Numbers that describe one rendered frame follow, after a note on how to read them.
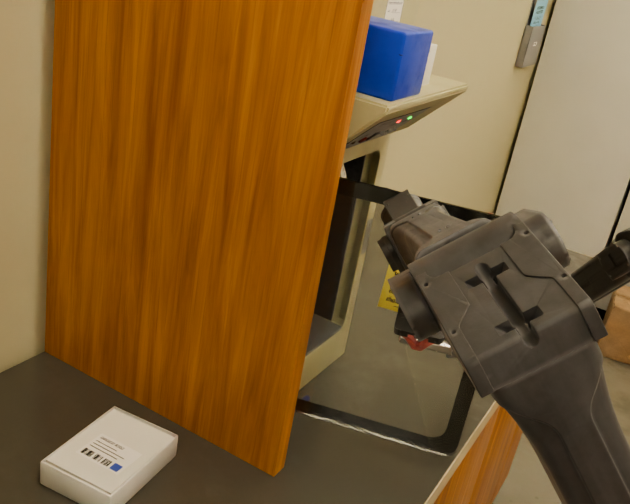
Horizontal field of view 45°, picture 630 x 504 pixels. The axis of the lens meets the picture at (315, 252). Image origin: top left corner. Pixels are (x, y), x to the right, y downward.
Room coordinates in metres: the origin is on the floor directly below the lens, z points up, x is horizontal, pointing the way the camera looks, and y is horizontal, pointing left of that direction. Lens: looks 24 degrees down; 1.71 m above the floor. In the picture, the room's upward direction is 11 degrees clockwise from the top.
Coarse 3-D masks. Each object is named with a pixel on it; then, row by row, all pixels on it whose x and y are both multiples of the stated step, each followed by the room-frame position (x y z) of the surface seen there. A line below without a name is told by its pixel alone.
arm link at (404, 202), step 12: (408, 192) 0.91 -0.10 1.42; (384, 204) 0.90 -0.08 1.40; (396, 204) 0.90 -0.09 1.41; (408, 204) 0.89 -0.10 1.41; (420, 204) 0.92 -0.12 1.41; (384, 216) 0.92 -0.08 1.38; (396, 216) 0.88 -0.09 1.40; (384, 240) 0.80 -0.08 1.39; (384, 252) 0.79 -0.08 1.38; (396, 264) 0.80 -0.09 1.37
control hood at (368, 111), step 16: (432, 80) 1.22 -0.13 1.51; (448, 80) 1.25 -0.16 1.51; (368, 96) 1.01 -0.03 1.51; (416, 96) 1.07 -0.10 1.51; (432, 96) 1.11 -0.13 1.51; (448, 96) 1.18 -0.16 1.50; (352, 112) 0.99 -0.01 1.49; (368, 112) 0.98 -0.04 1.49; (384, 112) 0.97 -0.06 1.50; (400, 112) 1.03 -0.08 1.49; (352, 128) 0.99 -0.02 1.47; (368, 128) 1.00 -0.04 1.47; (400, 128) 1.24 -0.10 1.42
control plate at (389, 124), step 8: (416, 112) 1.14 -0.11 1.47; (392, 120) 1.06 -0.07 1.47; (408, 120) 1.18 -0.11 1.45; (376, 128) 1.05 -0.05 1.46; (384, 128) 1.10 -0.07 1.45; (392, 128) 1.16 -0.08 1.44; (360, 136) 1.03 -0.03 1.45; (368, 136) 1.08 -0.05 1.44; (376, 136) 1.14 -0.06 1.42; (352, 144) 1.07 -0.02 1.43
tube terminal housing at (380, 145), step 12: (384, 0) 1.18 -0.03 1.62; (408, 0) 1.26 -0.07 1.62; (372, 12) 1.15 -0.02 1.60; (384, 12) 1.19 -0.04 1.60; (408, 12) 1.27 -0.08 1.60; (408, 24) 1.28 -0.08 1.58; (360, 144) 1.19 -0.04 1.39; (372, 144) 1.24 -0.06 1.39; (384, 144) 1.29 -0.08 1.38; (348, 156) 1.16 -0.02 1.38; (360, 156) 1.20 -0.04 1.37; (372, 156) 1.32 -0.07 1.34; (384, 156) 1.30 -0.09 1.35; (372, 168) 1.31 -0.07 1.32; (372, 180) 1.31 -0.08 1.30
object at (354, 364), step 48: (384, 192) 1.00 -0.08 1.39; (336, 240) 1.01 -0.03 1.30; (336, 288) 1.00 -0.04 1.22; (336, 336) 1.00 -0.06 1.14; (384, 336) 0.99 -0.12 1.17; (336, 384) 1.00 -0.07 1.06; (384, 384) 0.99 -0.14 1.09; (432, 384) 0.97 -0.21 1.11; (384, 432) 0.98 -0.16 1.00; (432, 432) 0.97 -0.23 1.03
